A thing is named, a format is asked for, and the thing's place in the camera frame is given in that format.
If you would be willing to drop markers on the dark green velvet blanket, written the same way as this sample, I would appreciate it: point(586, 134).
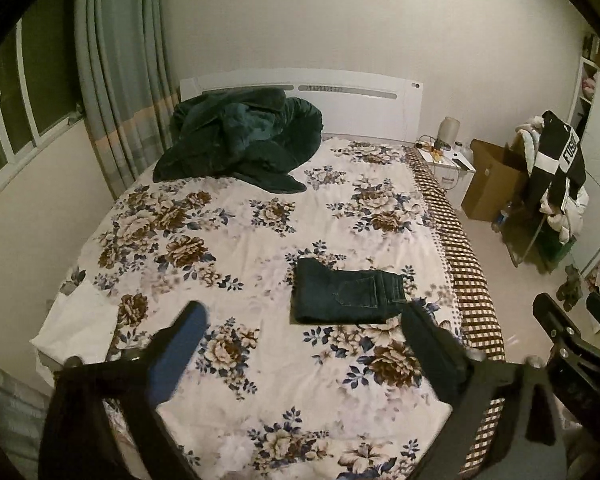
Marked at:
point(257, 135)

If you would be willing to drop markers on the black white jacket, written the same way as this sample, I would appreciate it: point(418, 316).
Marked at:
point(559, 168)

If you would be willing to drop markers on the dark blue denim pants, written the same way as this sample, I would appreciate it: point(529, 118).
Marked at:
point(322, 295)

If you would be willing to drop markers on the brown cardboard box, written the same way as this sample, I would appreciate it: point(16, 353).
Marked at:
point(499, 177)

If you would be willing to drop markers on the white bed headboard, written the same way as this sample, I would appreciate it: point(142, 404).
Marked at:
point(352, 103)

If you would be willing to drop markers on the white wardrobe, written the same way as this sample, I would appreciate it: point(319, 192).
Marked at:
point(584, 116)

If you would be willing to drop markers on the grey striped curtain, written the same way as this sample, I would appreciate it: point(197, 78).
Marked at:
point(127, 92)

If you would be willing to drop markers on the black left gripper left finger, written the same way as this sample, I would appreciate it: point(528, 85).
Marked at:
point(78, 442)

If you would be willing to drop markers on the white cloth on bed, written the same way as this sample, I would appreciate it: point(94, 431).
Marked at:
point(79, 324)

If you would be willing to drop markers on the floral white bed blanket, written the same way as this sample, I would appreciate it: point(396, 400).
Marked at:
point(264, 398)

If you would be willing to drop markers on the green storage bin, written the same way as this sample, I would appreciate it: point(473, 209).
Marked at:
point(549, 247)

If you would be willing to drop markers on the white bedside table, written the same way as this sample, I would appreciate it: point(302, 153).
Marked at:
point(452, 170)

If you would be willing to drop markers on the white humidifier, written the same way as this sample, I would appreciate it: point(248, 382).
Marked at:
point(447, 133)

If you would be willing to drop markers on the white puffy coat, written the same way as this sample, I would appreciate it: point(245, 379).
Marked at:
point(567, 222)

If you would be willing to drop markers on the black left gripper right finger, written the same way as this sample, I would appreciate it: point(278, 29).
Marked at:
point(527, 441)

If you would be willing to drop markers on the white framed window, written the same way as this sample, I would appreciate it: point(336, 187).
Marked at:
point(39, 82)

